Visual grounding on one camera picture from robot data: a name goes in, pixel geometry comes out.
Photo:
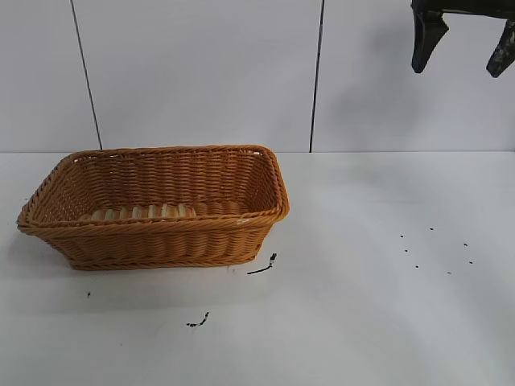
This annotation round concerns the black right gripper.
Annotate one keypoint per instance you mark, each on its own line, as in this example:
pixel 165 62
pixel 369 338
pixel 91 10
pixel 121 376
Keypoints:
pixel 466 8

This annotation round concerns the long striped bread loaf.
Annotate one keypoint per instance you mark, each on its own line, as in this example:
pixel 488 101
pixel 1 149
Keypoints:
pixel 137 212

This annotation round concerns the brown woven wicker basket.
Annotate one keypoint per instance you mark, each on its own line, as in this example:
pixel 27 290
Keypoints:
pixel 161 241

